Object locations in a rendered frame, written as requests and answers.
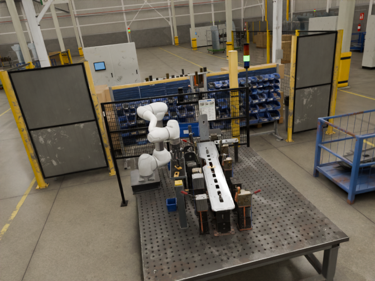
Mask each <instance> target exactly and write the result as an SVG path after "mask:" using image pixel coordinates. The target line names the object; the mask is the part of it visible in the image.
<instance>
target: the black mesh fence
mask: <svg viewBox="0 0 375 281"><path fill-rule="evenodd" d="M241 89H242V92H241V93H242V100H243V89H245V90H246V111H245V98H244V114H245V112H246V116H244V115H243V116H241V115H239V116H238V112H235V113H237V116H234V109H233V117H232V116H231V118H229V116H228V117H224V118H223V115H222V118H221V119H219V114H216V115H218V119H217V120H214V121H208V122H209V126H210V122H212V123H215V122H217V121H220V124H221V121H222V122H224V127H225V125H228V131H229V124H225V121H223V120H226V123H227V121H230V120H232V121H233V119H235V127H233V128H236V124H237V123H236V119H237V122H238V120H240V119H241V129H242V119H243V120H244V118H246V122H245V123H246V124H245V126H243V127H245V141H247V142H246V143H244V132H243V133H242V134H243V143H238V145H239V146H241V145H247V147H249V86H248V87H240V88H230V89H220V90H211V91H200V92H195V93H185V94H175V95H166V96H156V97H149V98H140V99H131V100H121V101H111V102H105V103H100V104H101V108H102V113H103V118H104V122H105V127H106V130H107V135H108V139H109V144H110V149H111V152H112V157H113V162H114V166H115V169H116V174H117V179H118V184H119V189H120V192H121V196H122V203H121V207H122V206H127V205H128V200H125V198H124V193H123V187H122V183H121V178H120V175H119V170H118V165H117V160H116V159H125V158H134V157H140V156H141V153H140V152H136V153H140V154H138V155H131V156H124V157H121V155H120V154H117V155H120V157H116V155H115V152H114V148H115V147H113V145H115V144H113V142H112V138H114V139H115V137H111V135H112V134H111V133H113V134H116V133H117V134H118V132H119V133H120V132H123V133H127V131H128V132H129V131H132V132H136V131H135V130H138V131H141V130H143V131H144V129H147V131H148V128H149V125H148V126H145V127H143V126H142V127H141V128H138V127H136V126H135V128H134V127H133V128H131V129H128V128H124V129H122V130H119V129H118V130H117V128H116V129H114V130H112V131H110V130H111V129H109V124H108V123H110V122H108V120H109V119H107V115H106V112H105V107H104V105H106V104H107V106H108V104H111V105H112V104H116V103H119V104H120V103H126V102H132V101H134V102H135V101H141V100H142V101H143V100H144V101H145V100H148V102H149V100H150V103H149V104H152V103H154V102H152V101H153V99H156V101H157V99H160V100H161V98H164V99H165V98H168V99H169V98H170V97H177V96H179V97H180V96H186V95H187V97H188V95H191V97H192V95H195V96H196V94H198V96H199V97H196V98H199V99H202V97H203V96H204V94H206V93H207V96H208V93H216V92H221V91H222V92H224V91H230V95H231V94H233V93H231V90H234V97H235V90H238V96H236V97H238V98H239V90H241ZM199 94H200V95H199ZM201 94H203V96H201ZM215 95H216V94H215ZM222 95H224V94H221V100H222V99H224V98H222ZM226 95H227V93H226ZM211 96H213V98H214V95H211ZM234 97H231V98H234ZM205 98H206V96H205ZM228 98H229V97H228ZM217 100H218V94H217ZM236 101H239V100H236ZM148 102H146V103H148ZM226 102H227V105H226V106H227V107H228V106H229V105H228V102H229V101H226ZM232 102H234V101H231V110H232ZM221 103H223V106H224V100H223V102H221ZM141 104H144V103H141ZM215 104H216V99H215ZM219 104H220V100H219ZM236 105H239V104H236ZM223 106H221V107H223ZM226 106H225V112H226V110H228V109H226ZM235 109H239V108H235ZM220 111H222V109H220ZM239 112H240V111H239ZM242 112H243V111H242ZM225 114H228V113H225ZM220 115H221V113H220ZM240 116H241V117H240ZM176 119H177V117H176ZM194 121H195V122H193V120H192V121H189V119H188V122H187V121H186V123H198V122H199V121H197V120H194ZM178 124H183V121H182V122H180V123H178ZM230 125H231V123H230ZM215 126H217V128H218V125H215ZM139 127H140V126H139ZM210 127H211V129H212V127H213V128H214V124H213V126H210ZM129 128H130V127H129ZM120 129H121V128H120ZM145 131H146V130H145ZM234 131H238V130H234ZM136 133H137V132H136ZM225 133H227V131H226V132H225ZM121 135H122V133H121ZM237 135H240V124H239V134H237ZM237 135H236V138H237ZM246 135H247V140H246ZM224 136H225V135H223V139H224ZM238 138H241V137H238ZM240 141H242V140H240ZM116 149H117V148H116Z"/></svg>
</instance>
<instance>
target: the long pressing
mask: <svg viewBox="0 0 375 281"><path fill-rule="evenodd" d="M196 146H197V150H198V155H199V158H201V159H204V160H205V161H206V165H205V166H204V167H203V173H204V178H205V183H206V187H207V190H208V195H209V200H210V205H211V209H212V210H213V211H225V210H232V209H234V208H235V205H234V202H233V199H232V196H231V194H230V191H229V188H228V185H227V182H226V180H225V177H224V174H223V171H222V168H221V166H220V163H219V160H218V157H219V153H218V150H217V148H216V145H215V143H214V142H202V143H197V144H196ZM207 149H208V150H209V153H208V154H207V153H206V150H207ZM208 155H210V157H207V156H208ZM209 158H210V159H211V161H209V160H208V159H209ZM209 162H212V165H213V166H216V167H215V168H214V172H215V173H212V172H211V168H208V166H210V165H209ZM212 174H215V175H216V177H213V175H212ZM214 179H217V181H218V183H214ZM211 184H212V185H211ZM215 185H219V189H216V186H215ZM217 191H220V192H221V194H222V196H221V197H222V198H223V201H224V202H220V201H219V198H220V197H219V195H218V193H217Z"/></svg>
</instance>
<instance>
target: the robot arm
mask: <svg viewBox="0 0 375 281"><path fill-rule="evenodd" d="M166 112H167V105H166V104H165V103H162V102H157V103H152V104H149V105H145V106H141V107H138V108H137V114H138V116H139V117H141V118H142V119H144V120H149V121H150V124H149V128H148V131H149V134H148V136H147V138H148V140H149V141H150V142H151V143H154V144H155V149H154V151H153V155H152V156H151V155H149V154H142V155H141V156H140V157H139V159H138V170H139V174H140V176H139V180H138V181H139V182H141V181H145V182H147V181H154V180H155V178H154V176H155V171H153V170H155V169H156V168H159V167H162V166H164V165H166V164H168V163H169V162H170V159H172V160H173V161H175V164H176V167H177V168H178V166H179V167H180V162H181V161H180V160H181V159H182V150H183V148H180V128H179V124H178V122H177V121H176V120H169V121H168V123H167V126H166V127H164V128H163V123H162V120H163V118H164V115H165V113H166ZM166 139H170V143H171V148H172V149H171V151H169V152H168V151H167V150H166V149H165V148H164V141H165V140H166ZM179 150H180V153H179ZM172 152H173V153H174V157H173V154H172ZM176 153H177V156H178V159H177V160H176ZM177 162H178V165H177Z"/></svg>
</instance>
